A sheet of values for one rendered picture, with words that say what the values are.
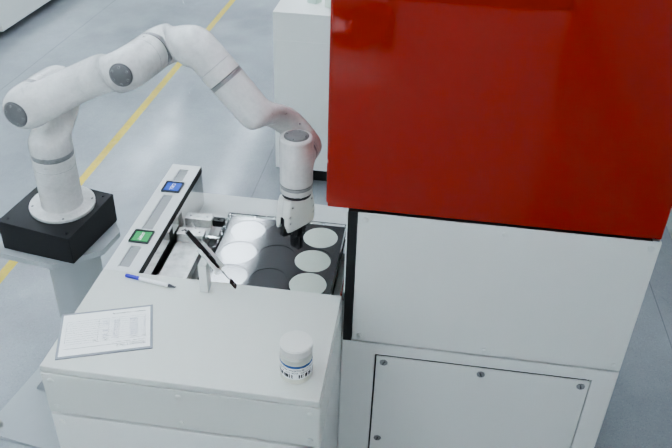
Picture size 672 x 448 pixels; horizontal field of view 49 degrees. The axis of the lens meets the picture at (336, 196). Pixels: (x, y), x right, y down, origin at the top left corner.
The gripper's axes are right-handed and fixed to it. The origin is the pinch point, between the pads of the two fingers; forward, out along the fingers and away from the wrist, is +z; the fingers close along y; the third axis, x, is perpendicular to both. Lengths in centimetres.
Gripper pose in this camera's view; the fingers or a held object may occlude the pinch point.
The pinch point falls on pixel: (296, 240)
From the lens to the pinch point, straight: 195.2
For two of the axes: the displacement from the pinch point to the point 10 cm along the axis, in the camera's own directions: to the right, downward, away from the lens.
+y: -6.9, 3.8, -6.2
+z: -0.3, 8.4, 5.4
